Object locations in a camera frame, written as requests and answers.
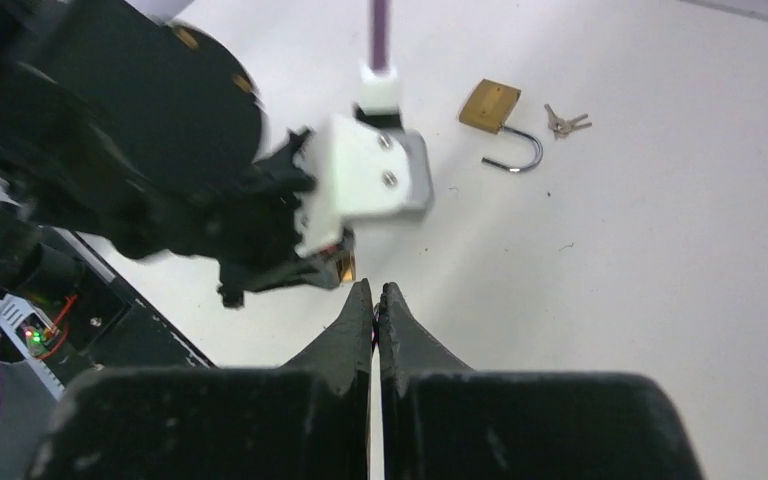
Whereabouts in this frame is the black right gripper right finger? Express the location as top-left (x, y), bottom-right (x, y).
top-left (377, 283), bottom-right (703, 479)

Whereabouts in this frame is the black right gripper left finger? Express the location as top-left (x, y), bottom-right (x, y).
top-left (25, 280), bottom-right (374, 479)

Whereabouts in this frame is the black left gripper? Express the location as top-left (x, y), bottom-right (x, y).
top-left (217, 129), bottom-right (355, 308)

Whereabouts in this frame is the small brass padlock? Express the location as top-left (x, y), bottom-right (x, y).
top-left (335, 250), bottom-right (357, 283)

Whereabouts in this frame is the large brass padlock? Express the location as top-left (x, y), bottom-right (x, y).
top-left (458, 79), bottom-right (544, 174)

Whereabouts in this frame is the silver key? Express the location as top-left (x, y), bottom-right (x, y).
top-left (544, 104), bottom-right (592, 140)

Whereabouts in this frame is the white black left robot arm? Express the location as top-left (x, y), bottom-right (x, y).
top-left (0, 1), bottom-right (353, 308)

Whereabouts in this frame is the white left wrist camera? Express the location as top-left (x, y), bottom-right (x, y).
top-left (294, 62), bottom-right (436, 260)

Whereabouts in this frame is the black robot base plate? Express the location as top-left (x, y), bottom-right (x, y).
top-left (0, 198), bottom-right (216, 386)

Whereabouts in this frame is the white slotted cable duct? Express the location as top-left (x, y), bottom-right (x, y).
top-left (0, 295), bottom-right (64, 400)

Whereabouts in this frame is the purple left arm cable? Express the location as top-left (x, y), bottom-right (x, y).
top-left (0, 0), bottom-right (392, 448)

